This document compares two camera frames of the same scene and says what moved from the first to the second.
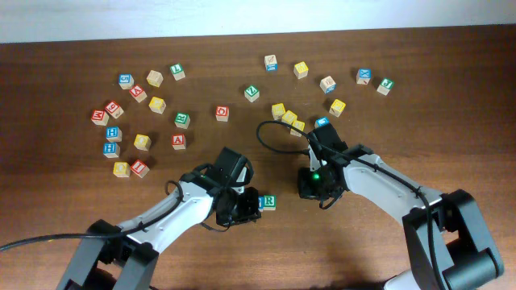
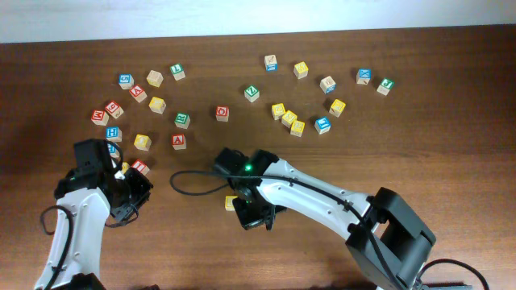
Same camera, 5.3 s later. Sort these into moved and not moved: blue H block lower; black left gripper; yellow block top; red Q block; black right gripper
Moved: black right gripper; black left gripper
Not moved: red Q block; blue H block lower; yellow block top
